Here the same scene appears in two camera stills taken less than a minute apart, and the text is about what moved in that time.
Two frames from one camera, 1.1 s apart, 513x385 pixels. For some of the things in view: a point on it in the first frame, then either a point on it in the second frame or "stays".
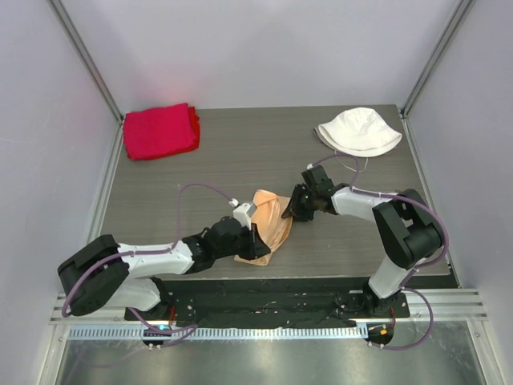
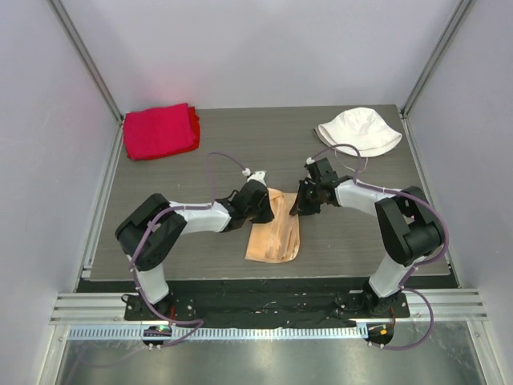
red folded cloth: [161, 131] stays
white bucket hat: [358, 131] stays
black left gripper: [256, 246] to [268, 216]
